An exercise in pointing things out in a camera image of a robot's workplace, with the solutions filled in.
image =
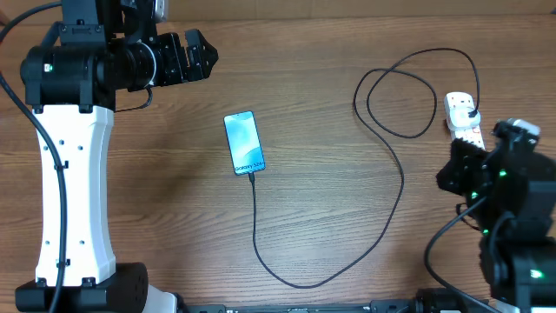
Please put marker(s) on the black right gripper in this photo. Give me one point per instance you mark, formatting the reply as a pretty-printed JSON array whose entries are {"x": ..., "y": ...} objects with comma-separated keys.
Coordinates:
[{"x": 460, "y": 164}]

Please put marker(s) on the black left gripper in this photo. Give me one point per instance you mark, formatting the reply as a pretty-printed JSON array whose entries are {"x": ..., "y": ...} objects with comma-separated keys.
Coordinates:
[{"x": 199, "y": 69}]

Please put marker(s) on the white power strip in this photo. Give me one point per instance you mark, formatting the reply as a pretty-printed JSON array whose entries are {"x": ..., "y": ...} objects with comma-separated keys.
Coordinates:
[{"x": 458, "y": 105}]

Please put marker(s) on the black Galaxy smartphone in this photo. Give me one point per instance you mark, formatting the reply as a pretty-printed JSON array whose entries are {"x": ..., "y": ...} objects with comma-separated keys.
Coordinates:
[{"x": 244, "y": 143}]

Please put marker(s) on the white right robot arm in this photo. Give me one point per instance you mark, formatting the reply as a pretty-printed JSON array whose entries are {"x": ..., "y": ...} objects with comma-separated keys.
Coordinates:
[{"x": 510, "y": 193}]

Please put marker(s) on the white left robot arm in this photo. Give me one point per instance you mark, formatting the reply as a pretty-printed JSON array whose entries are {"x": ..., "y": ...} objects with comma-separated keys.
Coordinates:
[{"x": 71, "y": 79}]

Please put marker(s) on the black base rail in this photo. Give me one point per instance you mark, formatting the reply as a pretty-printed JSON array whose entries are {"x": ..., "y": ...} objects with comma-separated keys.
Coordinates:
[{"x": 375, "y": 306}]

